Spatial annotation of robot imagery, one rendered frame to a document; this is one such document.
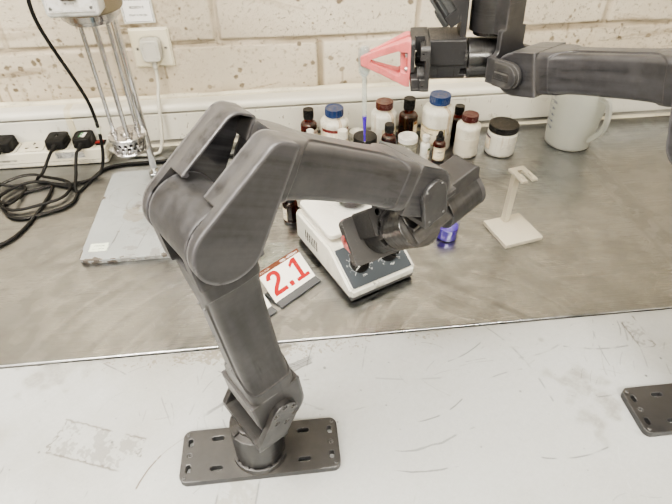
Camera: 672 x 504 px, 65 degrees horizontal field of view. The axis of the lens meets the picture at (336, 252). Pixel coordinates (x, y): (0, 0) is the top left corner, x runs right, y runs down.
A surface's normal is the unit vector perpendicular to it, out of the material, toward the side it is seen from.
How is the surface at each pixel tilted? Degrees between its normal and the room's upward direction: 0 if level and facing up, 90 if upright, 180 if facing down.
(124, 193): 0
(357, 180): 87
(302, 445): 0
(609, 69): 87
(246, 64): 90
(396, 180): 82
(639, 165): 0
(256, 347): 90
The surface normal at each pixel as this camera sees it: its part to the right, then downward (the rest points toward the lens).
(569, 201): -0.01, -0.76
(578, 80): -0.75, 0.47
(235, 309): 0.59, 0.61
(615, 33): 0.11, 0.65
